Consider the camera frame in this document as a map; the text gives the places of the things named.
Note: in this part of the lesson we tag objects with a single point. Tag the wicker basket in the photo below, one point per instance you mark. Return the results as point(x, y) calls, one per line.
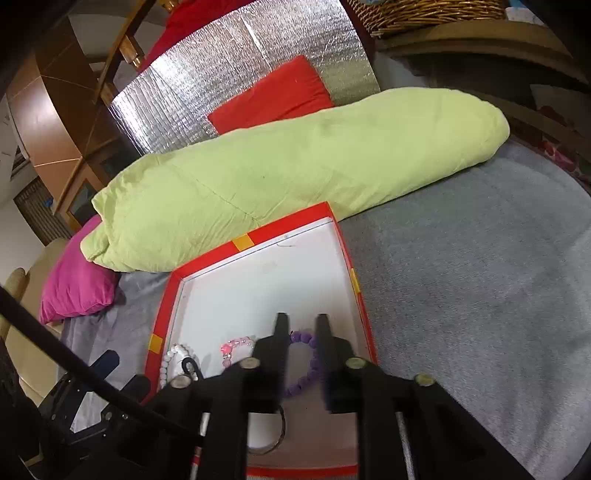
point(425, 14)

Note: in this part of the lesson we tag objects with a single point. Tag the magenta pillow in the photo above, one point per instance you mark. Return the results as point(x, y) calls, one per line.
point(78, 286)

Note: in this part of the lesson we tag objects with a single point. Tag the wooden railing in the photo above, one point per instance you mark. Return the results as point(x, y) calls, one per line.
point(129, 46)

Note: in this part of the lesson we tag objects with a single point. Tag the red pillow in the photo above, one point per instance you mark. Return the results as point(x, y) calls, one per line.
point(277, 97)

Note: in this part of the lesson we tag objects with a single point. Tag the silver bangle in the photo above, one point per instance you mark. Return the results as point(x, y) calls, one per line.
point(281, 427)

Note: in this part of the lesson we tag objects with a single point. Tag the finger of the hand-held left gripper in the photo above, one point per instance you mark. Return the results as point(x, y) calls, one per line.
point(107, 361)
point(137, 386)

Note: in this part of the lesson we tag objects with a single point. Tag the beige sofa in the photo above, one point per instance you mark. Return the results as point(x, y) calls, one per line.
point(27, 360)

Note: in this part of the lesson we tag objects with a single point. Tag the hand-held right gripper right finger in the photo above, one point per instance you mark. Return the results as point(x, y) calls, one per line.
point(344, 383)

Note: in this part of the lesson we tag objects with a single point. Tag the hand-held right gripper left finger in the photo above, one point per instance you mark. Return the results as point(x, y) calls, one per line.
point(265, 378)

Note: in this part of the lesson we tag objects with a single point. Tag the wooden cabinet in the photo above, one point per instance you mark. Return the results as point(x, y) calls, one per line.
point(55, 115)

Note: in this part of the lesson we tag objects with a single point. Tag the silver foil board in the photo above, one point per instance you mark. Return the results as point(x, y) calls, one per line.
point(207, 69)

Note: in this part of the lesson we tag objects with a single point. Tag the light green long pillow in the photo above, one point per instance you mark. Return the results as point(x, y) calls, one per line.
point(300, 175)

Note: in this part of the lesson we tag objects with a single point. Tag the red blanket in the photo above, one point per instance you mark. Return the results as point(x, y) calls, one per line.
point(184, 27)

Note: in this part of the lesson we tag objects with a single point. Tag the wooden side table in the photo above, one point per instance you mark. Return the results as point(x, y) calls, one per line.
point(485, 46)

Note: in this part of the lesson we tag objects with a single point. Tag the red shallow box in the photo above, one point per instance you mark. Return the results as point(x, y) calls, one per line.
point(258, 295)

